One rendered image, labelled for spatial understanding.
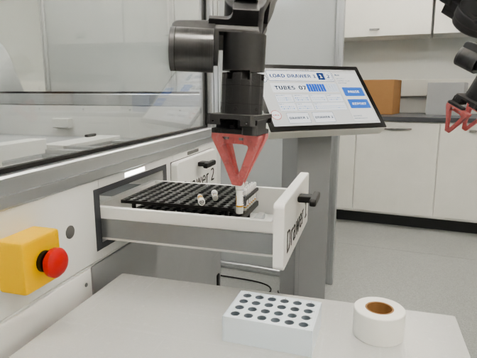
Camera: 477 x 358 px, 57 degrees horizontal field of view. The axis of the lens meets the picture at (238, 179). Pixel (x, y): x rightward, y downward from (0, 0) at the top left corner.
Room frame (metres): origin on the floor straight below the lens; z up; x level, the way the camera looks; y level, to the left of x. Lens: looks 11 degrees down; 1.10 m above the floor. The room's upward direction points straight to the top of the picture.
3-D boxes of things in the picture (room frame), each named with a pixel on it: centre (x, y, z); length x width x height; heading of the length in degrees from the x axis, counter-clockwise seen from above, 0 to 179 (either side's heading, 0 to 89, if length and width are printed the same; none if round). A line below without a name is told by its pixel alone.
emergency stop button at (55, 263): (0.56, 0.25, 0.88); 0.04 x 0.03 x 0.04; 164
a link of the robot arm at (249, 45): (0.61, 0.00, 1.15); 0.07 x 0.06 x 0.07; 92
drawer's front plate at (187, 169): (1.19, 0.12, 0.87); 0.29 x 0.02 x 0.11; 164
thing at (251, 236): (0.85, 0.10, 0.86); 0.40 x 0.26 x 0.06; 74
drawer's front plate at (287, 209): (0.80, -0.10, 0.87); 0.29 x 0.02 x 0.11; 164
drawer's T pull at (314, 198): (0.79, -0.13, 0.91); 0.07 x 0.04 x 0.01; 164
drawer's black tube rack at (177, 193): (0.85, 0.09, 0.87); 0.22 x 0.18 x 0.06; 74
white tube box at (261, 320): (0.57, -0.05, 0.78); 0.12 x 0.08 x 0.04; 72
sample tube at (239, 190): (0.61, 0.00, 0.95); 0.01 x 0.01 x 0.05
